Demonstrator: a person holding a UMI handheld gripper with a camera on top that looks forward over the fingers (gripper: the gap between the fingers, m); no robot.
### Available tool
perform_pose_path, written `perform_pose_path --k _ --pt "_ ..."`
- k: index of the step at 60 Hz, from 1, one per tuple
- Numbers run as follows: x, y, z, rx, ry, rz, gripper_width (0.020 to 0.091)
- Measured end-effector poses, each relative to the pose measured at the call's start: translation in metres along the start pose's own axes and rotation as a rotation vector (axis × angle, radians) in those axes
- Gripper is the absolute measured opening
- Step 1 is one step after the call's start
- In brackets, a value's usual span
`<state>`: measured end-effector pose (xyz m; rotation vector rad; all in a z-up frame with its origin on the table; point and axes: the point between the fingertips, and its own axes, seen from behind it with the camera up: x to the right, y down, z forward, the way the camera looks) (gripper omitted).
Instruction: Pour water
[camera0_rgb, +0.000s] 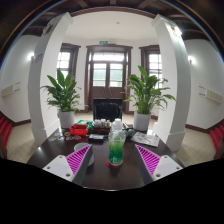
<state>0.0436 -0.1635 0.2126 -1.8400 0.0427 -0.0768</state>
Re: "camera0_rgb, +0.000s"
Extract potted plant with tall leaves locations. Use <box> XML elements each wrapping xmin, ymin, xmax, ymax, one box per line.
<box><xmin>123</xmin><ymin>65</ymin><xmax>177</xmax><ymax>132</ymax></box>

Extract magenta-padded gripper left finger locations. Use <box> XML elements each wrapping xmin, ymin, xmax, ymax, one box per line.
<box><xmin>43</xmin><ymin>144</ymin><xmax>95</xmax><ymax>187</ymax></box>

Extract red plastic box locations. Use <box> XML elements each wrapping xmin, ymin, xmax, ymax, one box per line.
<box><xmin>69</xmin><ymin>123</ymin><xmax>90</xmax><ymax>136</ymax></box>

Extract white mug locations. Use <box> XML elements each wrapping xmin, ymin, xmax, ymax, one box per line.
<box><xmin>73</xmin><ymin>142</ymin><xmax>96</xmax><ymax>167</ymax></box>

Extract white wall heater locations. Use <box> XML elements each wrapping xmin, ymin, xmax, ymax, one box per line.
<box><xmin>199</xmin><ymin>86</ymin><xmax>224</xmax><ymax>104</ymax></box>
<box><xmin>0</xmin><ymin>83</ymin><xmax>22</xmax><ymax>99</ymax></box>

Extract tray with small jars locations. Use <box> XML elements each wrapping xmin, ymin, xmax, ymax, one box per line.
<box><xmin>91</xmin><ymin>118</ymin><xmax>112</xmax><ymax>135</ymax></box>

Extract printed magazine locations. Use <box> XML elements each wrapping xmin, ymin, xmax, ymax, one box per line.
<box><xmin>130</xmin><ymin>131</ymin><xmax>161</xmax><ymax>148</ymax></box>

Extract potted plant with short leaves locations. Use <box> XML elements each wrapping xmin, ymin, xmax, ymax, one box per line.
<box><xmin>40</xmin><ymin>68</ymin><xmax>82</xmax><ymax>129</ymax></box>

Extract black chair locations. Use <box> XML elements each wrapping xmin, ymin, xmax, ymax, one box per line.
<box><xmin>93</xmin><ymin>97</ymin><xmax>124</xmax><ymax>122</ymax></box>

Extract red stairs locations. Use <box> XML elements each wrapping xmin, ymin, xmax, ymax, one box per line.
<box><xmin>209</xmin><ymin>121</ymin><xmax>224</xmax><ymax>151</ymax></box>
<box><xmin>0</xmin><ymin>113</ymin><xmax>15</xmax><ymax>146</ymax></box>

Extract brown framed window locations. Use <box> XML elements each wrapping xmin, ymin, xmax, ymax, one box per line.
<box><xmin>139</xmin><ymin>44</ymin><xmax>165</xmax><ymax>88</ymax></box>
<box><xmin>57</xmin><ymin>43</ymin><xmax>81</xmax><ymax>88</ymax></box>

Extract clear bottle with green drink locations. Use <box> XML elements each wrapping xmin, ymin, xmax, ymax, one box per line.
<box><xmin>108</xmin><ymin>118</ymin><xmax>127</xmax><ymax>167</ymax></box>

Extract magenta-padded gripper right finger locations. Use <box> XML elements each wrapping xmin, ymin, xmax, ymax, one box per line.
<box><xmin>134</xmin><ymin>144</ymin><xmax>184</xmax><ymax>185</ymax></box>

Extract grey microphone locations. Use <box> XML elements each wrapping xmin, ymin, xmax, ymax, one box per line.
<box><xmin>126</xmin><ymin>127</ymin><xmax>136</xmax><ymax>139</ymax></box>

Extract small black flat device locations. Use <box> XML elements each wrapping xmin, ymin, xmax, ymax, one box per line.
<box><xmin>88</xmin><ymin>133</ymin><xmax>105</xmax><ymax>143</ymax></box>

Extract brown wooden glazed door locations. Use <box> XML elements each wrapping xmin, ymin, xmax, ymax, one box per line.
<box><xmin>85</xmin><ymin>44</ymin><xmax>134</xmax><ymax>113</ymax></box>

